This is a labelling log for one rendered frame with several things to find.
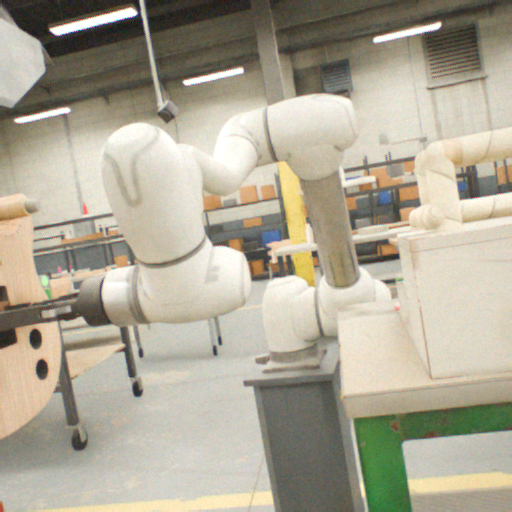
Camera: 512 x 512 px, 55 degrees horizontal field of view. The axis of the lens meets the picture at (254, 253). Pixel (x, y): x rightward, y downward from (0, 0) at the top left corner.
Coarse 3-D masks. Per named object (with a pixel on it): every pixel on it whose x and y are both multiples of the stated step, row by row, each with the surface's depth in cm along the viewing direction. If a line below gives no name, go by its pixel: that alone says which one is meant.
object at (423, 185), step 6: (420, 162) 67; (420, 168) 67; (420, 174) 67; (420, 180) 67; (426, 180) 66; (420, 186) 67; (426, 186) 67; (420, 192) 68; (426, 192) 67; (420, 198) 68; (426, 198) 67; (426, 204) 67; (426, 228) 68
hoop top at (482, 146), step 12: (492, 132) 57; (504, 132) 57; (432, 144) 59; (444, 144) 58; (456, 144) 58; (468, 144) 57; (480, 144) 57; (492, 144) 57; (504, 144) 57; (456, 156) 58; (468, 156) 58; (480, 156) 58; (492, 156) 58; (504, 156) 58
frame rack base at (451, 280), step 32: (480, 224) 63; (416, 256) 59; (448, 256) 58; (480, 256) 57; (416, 288) 59; (448, 288) 58; (480, 288) 58; (416, 320) 65; (448, 320) 58; (480, 320) 58; (448, 352) 59; (480, 352) 58
